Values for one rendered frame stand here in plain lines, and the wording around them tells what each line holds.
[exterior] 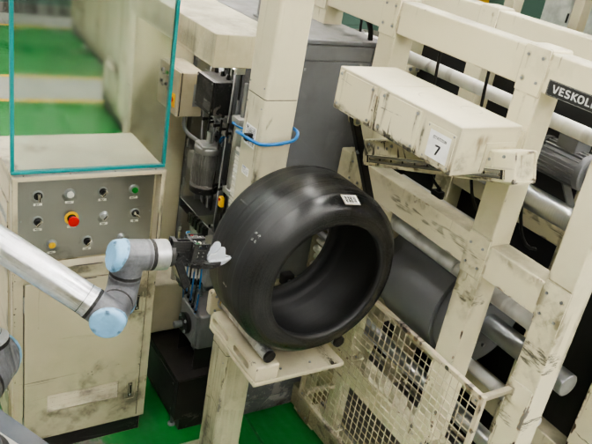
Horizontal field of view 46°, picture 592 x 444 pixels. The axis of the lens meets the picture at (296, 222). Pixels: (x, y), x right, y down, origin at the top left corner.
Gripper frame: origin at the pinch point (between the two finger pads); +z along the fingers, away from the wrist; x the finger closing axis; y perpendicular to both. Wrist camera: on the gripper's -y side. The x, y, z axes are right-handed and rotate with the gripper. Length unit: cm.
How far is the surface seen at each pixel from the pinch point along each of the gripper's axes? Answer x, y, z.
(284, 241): -12.2, 12.6, 10.0
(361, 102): 11, 51, 42
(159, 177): 67, -1, 4
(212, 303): 25.9, -32.6, 15.4
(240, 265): -6.0, 1.3, 1.3
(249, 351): 0.3, -36.1, 18.5
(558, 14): 640, 96, 918
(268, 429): 44, -117, 74
